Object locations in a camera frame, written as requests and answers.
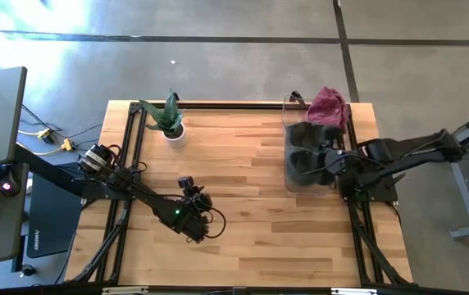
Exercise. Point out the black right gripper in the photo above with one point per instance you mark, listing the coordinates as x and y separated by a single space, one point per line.
343 162

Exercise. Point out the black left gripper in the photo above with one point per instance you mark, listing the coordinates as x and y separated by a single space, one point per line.
201 202

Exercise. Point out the grey-green denim cap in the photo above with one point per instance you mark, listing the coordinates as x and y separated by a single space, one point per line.
300 164
304 135

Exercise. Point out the maroon cap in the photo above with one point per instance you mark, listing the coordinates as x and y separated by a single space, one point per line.
326 108

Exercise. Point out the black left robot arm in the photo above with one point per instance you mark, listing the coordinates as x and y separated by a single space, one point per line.
144 196

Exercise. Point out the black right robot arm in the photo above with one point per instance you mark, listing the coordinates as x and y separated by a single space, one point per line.
415 155

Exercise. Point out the clear plastic bin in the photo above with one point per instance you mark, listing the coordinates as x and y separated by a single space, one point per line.
288 110

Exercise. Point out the white plant pot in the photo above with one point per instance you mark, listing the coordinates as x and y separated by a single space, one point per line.
177 141

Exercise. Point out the green snake plant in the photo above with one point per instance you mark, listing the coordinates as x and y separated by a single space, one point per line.
169 114

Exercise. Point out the black Husky mat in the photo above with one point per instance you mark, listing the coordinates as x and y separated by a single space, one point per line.
54 221

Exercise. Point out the black desk leg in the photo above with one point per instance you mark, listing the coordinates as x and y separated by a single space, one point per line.
46 172

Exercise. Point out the black caster wheel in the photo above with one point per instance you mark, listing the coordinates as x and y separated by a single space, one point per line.
28 270

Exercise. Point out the black computer mouse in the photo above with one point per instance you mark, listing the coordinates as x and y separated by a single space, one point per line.
7 184

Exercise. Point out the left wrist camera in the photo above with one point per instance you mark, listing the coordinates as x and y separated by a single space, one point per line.
186 182

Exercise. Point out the black aluminium frame rail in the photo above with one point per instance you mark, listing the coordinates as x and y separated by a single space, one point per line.
111 237
365 233
54 289
238 105

